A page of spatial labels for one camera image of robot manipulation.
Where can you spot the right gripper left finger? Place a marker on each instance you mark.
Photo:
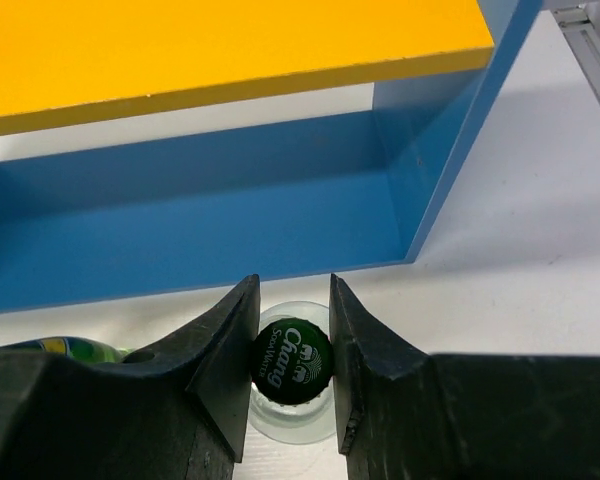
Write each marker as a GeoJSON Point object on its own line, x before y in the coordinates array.
{"type": "Point", "coordinates": [174, 409]}

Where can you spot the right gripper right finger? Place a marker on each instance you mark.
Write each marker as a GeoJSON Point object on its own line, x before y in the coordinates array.
{"type": "Point", "coordinates": [404, 414]}

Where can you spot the clear Chang soda bottle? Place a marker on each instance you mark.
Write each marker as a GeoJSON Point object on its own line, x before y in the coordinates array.
{"type": "Point", "coordinates": [292, 364]}

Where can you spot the blue and yellow wooden shelf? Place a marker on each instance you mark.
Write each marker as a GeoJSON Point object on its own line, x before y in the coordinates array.
{"type": "Point", "coordinates": [301, 197]}

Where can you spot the green Perrier bottle front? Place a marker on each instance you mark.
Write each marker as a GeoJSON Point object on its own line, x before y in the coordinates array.
{"type": "Point", "coordinates": [80, 349]}

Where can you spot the aluminium right side rail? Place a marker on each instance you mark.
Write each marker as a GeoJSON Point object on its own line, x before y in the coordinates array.
{"type": "Point", "coordinates": [579, 32]}

